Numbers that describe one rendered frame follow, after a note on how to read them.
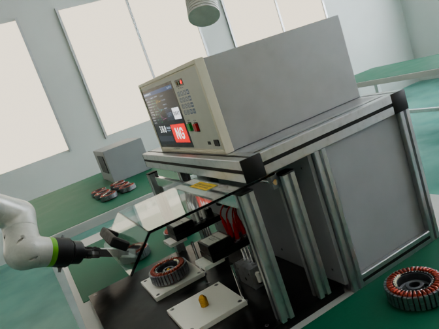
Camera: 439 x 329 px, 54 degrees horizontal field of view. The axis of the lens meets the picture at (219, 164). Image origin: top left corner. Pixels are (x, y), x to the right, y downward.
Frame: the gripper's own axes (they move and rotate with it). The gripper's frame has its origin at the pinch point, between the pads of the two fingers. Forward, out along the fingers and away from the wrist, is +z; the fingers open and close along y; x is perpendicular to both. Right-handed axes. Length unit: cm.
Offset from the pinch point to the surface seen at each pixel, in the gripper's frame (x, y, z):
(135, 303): -12.7, 32.3, -16.6
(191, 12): 115, -13, 39
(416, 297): -5, 103, -6
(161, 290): -9.1, 38.2, -12.8
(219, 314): -12, 64, -17
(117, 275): -7.6, 4.0, -3.8
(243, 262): -1, 62, -7
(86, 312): -17.0, 12.9, -19.8
